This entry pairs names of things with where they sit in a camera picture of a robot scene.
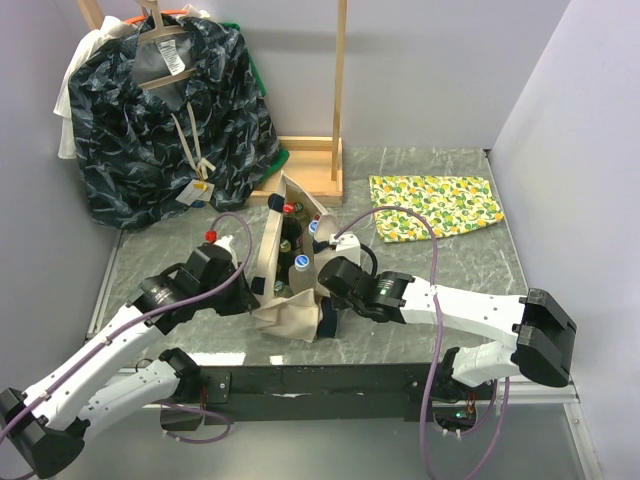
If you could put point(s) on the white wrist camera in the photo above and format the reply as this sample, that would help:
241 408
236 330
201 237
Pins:
346 245
224 242

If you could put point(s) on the lemon print cloth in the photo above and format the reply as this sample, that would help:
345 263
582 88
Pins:
452 205

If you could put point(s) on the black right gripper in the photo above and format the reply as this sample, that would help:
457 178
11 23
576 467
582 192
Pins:
337 301

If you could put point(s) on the clear soda water bottle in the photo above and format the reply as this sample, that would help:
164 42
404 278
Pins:
301 213

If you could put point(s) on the dark cola glass bottle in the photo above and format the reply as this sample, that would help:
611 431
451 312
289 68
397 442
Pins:
291 228

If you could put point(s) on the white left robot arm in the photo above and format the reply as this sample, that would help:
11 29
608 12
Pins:
50 422

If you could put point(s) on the green glass bottle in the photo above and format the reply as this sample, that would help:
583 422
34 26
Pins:
285 261

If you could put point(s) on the wooden clothes rack stand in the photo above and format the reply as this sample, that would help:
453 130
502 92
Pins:
315 163

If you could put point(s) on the dark patterned hanging jacket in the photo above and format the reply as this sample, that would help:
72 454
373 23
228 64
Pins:
138 149

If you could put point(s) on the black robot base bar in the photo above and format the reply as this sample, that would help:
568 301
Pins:
317 392

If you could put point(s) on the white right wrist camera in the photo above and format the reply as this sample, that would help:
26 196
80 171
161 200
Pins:
346 245

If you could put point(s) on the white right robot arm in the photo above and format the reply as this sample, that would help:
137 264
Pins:
530 335

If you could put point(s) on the beige canvas tote bag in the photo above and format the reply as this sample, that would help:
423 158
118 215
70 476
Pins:
307 315

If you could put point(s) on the wooden clothes hanger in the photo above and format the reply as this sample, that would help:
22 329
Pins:
163 39

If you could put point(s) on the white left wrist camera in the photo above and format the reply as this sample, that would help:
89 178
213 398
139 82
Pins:
224 242

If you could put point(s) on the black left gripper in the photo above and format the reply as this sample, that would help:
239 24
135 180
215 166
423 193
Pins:
243 301

